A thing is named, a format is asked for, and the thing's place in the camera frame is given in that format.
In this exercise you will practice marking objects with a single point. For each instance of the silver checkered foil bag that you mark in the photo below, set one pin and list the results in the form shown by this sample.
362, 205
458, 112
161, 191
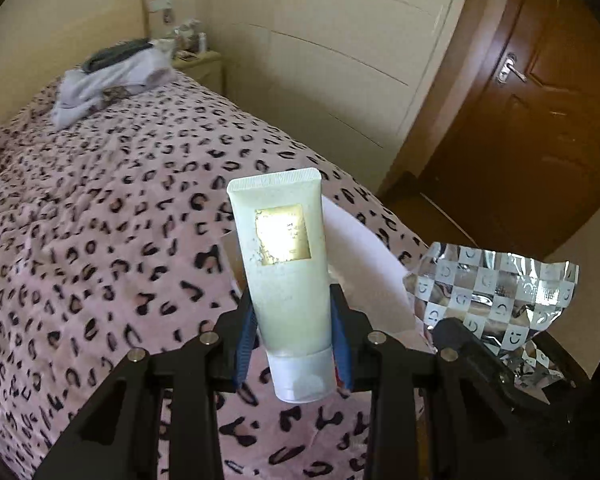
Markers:
480, 285

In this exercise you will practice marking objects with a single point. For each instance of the beige wooden headboard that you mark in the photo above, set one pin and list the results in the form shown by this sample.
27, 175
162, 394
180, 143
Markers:
105, 30

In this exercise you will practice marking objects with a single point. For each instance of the cluster of small bottles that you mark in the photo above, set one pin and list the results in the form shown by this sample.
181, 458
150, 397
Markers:
190, 37

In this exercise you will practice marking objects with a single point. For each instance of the cream tube with gold label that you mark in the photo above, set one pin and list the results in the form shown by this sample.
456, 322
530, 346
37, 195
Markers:
285, 300

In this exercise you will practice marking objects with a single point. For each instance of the white paper bag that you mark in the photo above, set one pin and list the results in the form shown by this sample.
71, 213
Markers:
360, 265

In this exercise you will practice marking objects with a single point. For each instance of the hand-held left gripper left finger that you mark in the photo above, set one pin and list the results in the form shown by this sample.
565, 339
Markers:
245, 340

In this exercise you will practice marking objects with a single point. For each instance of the white wall socket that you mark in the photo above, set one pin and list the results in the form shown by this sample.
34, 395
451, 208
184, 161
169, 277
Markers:
160, 6

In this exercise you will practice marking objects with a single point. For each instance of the pink leopard print blanket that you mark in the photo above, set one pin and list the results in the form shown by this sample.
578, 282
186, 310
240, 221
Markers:
105, 210

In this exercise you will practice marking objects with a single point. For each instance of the brown wooden door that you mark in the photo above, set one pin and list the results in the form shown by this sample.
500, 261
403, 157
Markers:
555, 135

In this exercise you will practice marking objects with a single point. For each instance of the dark grey folded clothing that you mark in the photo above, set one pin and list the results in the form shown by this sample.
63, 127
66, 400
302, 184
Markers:
115, 54

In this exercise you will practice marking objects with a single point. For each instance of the pile of folded clothes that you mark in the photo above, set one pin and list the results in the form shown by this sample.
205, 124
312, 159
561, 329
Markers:
110, 80

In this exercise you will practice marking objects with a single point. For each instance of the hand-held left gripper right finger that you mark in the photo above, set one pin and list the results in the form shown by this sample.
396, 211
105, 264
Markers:
341, 345

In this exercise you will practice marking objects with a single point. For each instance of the beige nightstand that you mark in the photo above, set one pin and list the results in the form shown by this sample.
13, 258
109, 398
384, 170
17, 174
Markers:
205, 67

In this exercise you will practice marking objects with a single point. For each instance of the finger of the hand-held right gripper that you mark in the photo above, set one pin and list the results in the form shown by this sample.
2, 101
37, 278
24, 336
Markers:
452, 332

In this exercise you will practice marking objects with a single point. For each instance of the white wardrobe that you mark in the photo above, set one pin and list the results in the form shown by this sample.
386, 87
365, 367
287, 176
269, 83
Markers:
330, 60

